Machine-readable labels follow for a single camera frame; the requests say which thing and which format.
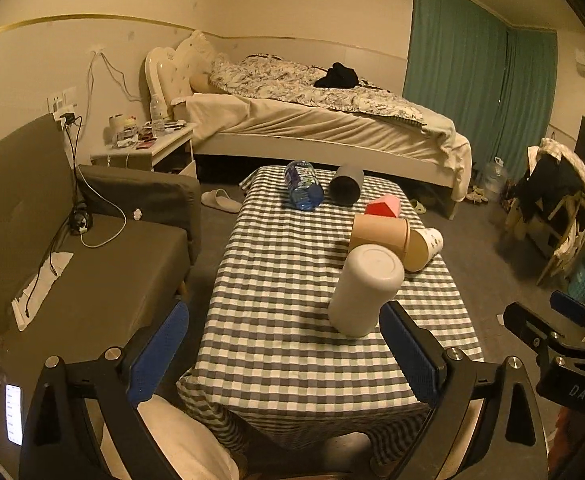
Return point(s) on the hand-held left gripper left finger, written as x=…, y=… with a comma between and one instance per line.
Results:
x=160, y=355

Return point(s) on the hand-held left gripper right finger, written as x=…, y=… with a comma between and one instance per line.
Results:
x=412, y=357

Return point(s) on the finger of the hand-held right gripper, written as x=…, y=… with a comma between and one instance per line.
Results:
x=524, y=322
x=569, y=305

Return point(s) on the large white cup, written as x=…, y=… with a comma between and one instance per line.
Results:
x=367, y=290

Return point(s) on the person's right forearm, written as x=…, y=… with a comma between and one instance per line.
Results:
x=563, y=435

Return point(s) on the white paper cup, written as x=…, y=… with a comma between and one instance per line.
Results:
x=420, y=252

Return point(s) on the beige plastic cup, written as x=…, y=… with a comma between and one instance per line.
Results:
x=378, y=232

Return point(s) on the dark grey cup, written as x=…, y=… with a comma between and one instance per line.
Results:
x=346, y=185

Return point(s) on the blue basket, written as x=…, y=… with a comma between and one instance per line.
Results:
x=582, y=280

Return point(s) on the wooden chair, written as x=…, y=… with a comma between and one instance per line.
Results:
x=554, y=255

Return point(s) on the white cushion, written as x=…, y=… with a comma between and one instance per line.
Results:
x=182, y=440

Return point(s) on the grey sofa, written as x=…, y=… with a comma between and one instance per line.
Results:
x=97, y=280

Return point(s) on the dark jacket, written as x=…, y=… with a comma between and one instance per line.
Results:
x=547, y=180

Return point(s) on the white paper sheet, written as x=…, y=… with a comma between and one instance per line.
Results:
x=42, y=290

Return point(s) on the pair of shoes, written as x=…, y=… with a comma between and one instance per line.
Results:
x=477, y=195

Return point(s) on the grey white checkered tablecloth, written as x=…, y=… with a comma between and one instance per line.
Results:
x=277, y=280

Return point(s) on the large water jug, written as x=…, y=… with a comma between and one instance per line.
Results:
x=494, y=180

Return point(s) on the beige slipper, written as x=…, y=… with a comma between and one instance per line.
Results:
x=418, y=206
x=221, y=200

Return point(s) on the plaid shirt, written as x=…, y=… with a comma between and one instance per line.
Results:
x=564, y=152

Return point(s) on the red pink house-shaped box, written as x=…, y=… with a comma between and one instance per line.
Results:
x=382, y=206

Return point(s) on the black power strip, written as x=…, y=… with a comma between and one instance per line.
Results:
x=81, y=220

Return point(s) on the lit smartphone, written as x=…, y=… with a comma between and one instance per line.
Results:
x=14, y=412

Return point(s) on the white nightstand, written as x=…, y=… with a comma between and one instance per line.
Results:
x=165, y=152

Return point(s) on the clear blue plastic bottle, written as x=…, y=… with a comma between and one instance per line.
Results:
x=302, y=186

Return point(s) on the green curtain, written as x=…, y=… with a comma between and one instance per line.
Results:
x=452, y=70
x=529, y=95

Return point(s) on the clutter of small packets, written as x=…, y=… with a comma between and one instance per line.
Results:
x=145, y=135

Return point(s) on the clear water bottle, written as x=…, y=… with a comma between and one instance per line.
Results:
x=158, y=115

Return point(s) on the black charger plug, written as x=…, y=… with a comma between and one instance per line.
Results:
x=70, y=120

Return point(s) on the white bed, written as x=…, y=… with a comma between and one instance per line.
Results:
x=297, y=125

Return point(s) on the beige pillow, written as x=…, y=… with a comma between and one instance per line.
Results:
x=202, y=84

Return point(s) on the black clothing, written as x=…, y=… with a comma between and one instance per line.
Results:
x=337, y=76

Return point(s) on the floral quilt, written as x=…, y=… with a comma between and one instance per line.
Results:
x=292, y=82

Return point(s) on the white wall socket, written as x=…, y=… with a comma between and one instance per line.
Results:
x=62, y=100

